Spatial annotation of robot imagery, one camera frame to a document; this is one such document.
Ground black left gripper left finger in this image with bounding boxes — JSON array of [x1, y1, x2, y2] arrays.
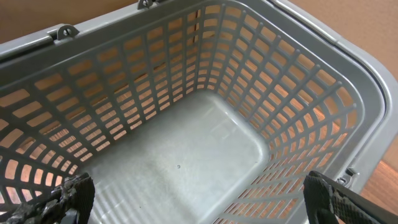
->
[[2, 172, 95, 224]]

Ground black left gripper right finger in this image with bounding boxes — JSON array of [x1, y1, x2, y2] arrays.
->
[[303, 170, 397, 224]]

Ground grey plastic mesh basket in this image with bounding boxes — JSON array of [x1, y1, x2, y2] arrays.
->
[[1, 1, 397, 223]]

